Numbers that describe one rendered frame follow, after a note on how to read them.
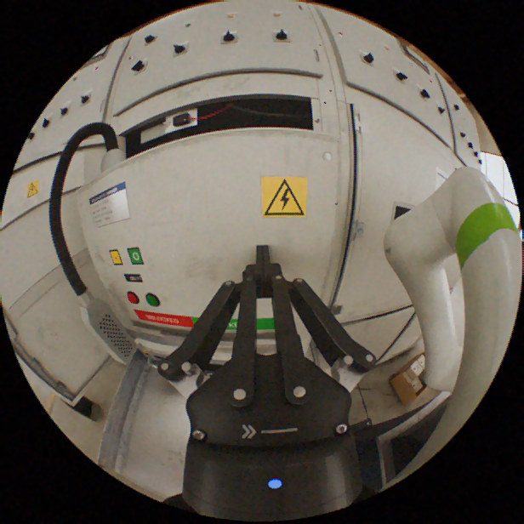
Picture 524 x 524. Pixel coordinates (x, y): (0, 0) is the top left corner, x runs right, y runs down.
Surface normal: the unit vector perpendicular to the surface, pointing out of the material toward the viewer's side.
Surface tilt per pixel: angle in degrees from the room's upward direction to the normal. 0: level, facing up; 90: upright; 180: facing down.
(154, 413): 0
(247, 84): 90
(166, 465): 0
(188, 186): 90
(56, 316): 90
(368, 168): 90
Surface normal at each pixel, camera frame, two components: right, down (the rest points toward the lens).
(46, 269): 0.94, 0.14
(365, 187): 0.01, 0.46
